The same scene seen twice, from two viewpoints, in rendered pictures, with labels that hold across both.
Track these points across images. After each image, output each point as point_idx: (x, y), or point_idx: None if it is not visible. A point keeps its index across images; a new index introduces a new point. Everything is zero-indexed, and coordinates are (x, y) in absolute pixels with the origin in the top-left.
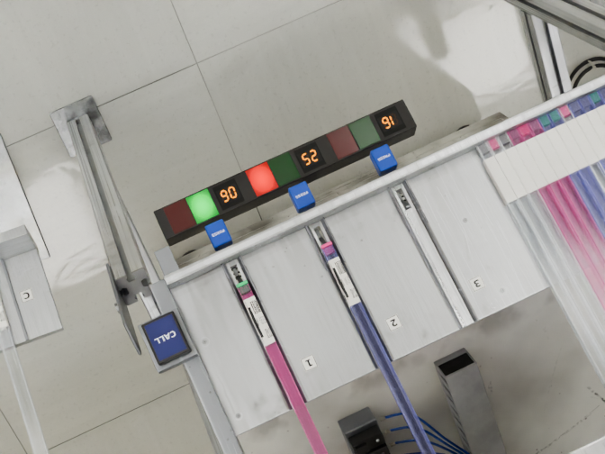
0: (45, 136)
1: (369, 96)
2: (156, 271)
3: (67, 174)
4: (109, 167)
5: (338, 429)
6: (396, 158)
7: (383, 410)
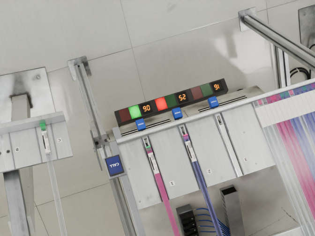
0: (63, 70)
1: (202, 71)
2: None
3: (71, 87)
4: None
5: (176, 211)
6: None
7: (195, 206)
